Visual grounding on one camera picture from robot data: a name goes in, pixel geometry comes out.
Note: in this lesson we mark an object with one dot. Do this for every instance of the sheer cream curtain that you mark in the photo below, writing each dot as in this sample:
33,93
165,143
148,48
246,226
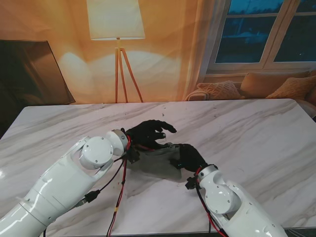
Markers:
197,49

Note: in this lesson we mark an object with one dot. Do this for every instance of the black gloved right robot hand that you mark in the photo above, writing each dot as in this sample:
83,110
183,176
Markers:
191,160

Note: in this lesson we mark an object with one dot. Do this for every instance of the beige sofa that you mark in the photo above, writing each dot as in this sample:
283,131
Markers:
309,106

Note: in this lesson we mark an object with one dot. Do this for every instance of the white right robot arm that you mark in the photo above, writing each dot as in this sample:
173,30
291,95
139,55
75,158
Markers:
234,205

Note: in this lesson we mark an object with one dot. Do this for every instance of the floor lamp with tripod legs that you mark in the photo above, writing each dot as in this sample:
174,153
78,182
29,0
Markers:
116,19

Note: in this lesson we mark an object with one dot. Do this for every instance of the white framed window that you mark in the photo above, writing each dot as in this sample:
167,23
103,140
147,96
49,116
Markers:
247,37

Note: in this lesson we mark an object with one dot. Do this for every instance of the cream knitted cushion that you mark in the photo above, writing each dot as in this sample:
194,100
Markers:
219,90

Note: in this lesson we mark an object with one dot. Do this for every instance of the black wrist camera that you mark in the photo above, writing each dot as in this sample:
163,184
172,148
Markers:
192,183
133,155

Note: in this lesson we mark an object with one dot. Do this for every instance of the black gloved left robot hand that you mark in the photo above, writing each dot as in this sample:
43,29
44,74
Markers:
145,134

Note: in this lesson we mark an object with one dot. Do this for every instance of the orange knitted cushion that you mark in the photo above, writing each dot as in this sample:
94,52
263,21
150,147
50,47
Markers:
293,89

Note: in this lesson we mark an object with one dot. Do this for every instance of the beige throw blanket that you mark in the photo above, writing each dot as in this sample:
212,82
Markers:
195,95

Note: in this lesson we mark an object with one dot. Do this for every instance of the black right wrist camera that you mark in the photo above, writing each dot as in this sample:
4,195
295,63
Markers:
192,183

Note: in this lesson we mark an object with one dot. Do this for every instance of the grey felt zip pouch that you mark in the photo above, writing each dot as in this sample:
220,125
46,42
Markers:
158,163

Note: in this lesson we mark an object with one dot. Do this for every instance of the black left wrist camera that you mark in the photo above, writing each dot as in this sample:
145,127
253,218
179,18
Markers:
133,155

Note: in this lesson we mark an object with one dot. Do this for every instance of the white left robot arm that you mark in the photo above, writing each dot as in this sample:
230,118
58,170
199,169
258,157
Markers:
61,182

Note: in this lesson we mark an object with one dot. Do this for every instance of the dark flat screen panel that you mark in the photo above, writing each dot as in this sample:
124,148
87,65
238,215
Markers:
27,74

